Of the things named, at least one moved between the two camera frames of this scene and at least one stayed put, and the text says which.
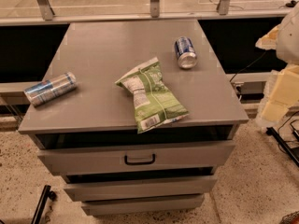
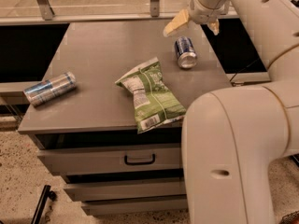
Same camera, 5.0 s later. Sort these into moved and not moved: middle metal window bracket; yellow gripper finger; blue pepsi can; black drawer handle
Moved: yellow gripper finger
Not moved: black drawer handle; middle metal window bracket; blue pepsi can
